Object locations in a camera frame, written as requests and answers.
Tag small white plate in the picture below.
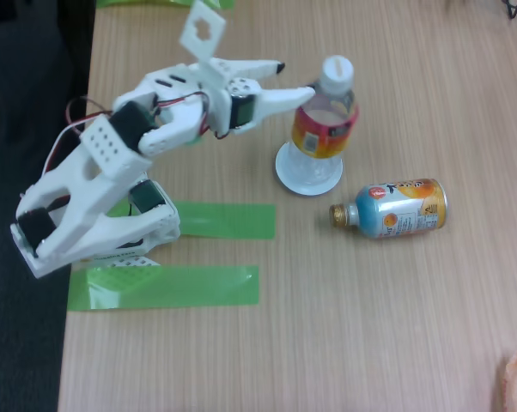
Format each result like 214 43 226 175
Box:
274 141 344 197

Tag long green tape strip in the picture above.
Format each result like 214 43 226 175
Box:
67 264 260 312

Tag short green tape strip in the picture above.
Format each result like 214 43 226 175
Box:
107 200 277 240

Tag green plastic bag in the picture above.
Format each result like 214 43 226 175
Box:
95 0 234 12

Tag orange blue aluminium bottle can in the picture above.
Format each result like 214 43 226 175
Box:
329 178 449 240

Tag clear plastic bottle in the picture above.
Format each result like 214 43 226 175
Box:
287 54 361 186

